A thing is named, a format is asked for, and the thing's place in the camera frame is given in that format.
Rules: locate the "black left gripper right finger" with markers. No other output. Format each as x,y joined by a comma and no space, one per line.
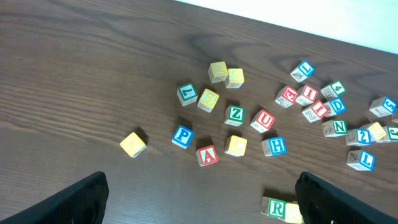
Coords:
321,202

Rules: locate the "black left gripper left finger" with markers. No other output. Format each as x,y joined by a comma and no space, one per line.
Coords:
83,202

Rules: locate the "green R letter block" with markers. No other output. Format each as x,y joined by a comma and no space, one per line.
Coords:
273,207

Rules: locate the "blue L block lower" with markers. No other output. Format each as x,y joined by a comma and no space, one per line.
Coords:
361,160

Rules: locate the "blue l block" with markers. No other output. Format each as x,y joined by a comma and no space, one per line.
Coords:
302,71
361,160

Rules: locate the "blue H letter block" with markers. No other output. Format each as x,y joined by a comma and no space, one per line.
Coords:
274,146

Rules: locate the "green N letter block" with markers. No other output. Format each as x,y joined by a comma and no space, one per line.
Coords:
334,128

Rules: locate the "yellow block far left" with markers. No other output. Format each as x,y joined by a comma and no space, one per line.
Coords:
133,145

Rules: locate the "blue 2 number block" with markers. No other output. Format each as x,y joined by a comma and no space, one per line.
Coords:
358,137

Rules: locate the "yellow block near B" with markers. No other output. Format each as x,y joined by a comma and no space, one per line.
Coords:
377,132

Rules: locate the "red I block lower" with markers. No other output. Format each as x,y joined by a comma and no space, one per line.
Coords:
315,111

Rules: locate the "red i block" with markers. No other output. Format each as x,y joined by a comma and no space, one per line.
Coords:
306,95
315,111

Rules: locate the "blue D block centre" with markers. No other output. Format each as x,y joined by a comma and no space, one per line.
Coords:
335,106

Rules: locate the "blue d block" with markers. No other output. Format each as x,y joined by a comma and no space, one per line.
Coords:
335,106
394,117

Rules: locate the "red U letter block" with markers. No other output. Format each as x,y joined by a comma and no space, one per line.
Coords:
262,121

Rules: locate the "green J letter block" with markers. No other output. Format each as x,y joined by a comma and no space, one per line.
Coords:
391,134

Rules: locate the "yellow C letter block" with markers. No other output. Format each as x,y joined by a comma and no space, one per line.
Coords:
236,146

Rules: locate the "red I block upper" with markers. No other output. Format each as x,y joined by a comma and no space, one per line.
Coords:
306,95

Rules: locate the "red E letter block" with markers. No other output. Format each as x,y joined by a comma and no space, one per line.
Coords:
286,97

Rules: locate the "green 4 number block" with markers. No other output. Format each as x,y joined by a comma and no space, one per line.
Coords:
333,90

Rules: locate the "blue S letter block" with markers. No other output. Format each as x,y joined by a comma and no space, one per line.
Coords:
382,107

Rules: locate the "blue D block right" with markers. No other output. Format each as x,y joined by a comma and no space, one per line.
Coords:
394,117

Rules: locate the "blue P letter block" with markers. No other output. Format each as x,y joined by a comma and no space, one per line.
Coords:
183,136

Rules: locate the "red A letter block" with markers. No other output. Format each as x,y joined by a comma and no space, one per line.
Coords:
207,155

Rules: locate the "green Z letter block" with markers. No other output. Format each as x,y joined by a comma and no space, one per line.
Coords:
234,115

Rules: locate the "blue L block top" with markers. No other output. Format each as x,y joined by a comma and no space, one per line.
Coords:
302,71

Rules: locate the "green block behind left gripper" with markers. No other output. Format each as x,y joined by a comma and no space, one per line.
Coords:
187,94

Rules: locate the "yellow block beside gripper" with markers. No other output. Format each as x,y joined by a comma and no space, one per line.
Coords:
208,100

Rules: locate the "yellow S letter block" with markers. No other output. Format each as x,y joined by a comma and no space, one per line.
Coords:
235,78

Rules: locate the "yellow block top left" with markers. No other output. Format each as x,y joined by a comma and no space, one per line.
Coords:
218,72

